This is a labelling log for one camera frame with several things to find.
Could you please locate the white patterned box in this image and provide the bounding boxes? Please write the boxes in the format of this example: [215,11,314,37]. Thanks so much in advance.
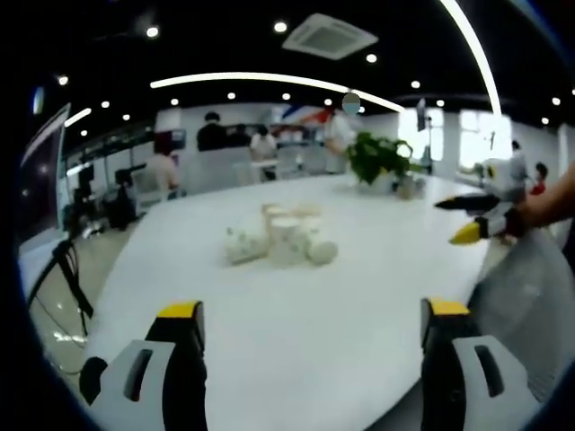
[223,225,269,267]

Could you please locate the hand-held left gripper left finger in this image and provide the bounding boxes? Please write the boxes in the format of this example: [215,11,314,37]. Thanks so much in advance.
[88,299,209,431]

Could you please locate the white table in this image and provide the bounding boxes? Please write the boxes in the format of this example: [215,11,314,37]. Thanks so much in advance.
[87,172,498,431]

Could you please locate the small white cups by plant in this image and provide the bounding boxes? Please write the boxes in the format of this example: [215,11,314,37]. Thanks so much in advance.
[396,176,427,200]

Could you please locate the black chair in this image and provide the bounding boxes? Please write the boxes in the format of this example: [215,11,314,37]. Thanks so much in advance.
[25,239,96,338]

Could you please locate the ceiling air conditioner vent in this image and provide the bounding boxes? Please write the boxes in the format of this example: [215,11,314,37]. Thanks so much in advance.
[281,12,380,61]

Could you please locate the green potted plant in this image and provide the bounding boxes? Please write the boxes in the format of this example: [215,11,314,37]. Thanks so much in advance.
[344,130,424,195]

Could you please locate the white paper cup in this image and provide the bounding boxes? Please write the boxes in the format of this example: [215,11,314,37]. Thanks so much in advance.
[261,202,285,237]
[268,216,312,268]
[296,215,325,252]
[306,239,339,267]

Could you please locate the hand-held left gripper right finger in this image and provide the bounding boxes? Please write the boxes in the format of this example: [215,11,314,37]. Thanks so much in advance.
[420,295,541,431]

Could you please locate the large dark screen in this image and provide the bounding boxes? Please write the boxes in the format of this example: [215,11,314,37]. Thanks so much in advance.
[18,102,73,237]

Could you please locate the long ceiling light strip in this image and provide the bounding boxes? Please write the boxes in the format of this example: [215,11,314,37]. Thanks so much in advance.
[149,71,405,113]
[438,0,503,117]

